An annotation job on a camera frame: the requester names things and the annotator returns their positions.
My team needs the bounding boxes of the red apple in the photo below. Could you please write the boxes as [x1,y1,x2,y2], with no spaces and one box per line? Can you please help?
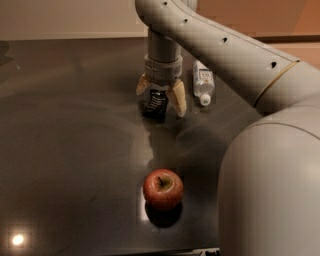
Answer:
[143,169,184,211]

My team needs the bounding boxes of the clear plastic water bottle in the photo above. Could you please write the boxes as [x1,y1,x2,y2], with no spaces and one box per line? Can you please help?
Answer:
[192,60,215,106]

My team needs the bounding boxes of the black chocolate rxbar wrapper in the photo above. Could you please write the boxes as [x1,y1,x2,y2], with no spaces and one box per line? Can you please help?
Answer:
[143,89,168,120]

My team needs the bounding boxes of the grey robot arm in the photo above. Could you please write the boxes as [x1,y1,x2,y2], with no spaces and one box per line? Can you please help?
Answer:
[135,0,320,256]

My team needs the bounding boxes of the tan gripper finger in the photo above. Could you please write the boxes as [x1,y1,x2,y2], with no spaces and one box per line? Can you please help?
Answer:
[166,79,187,117]
[136,73,150,95]

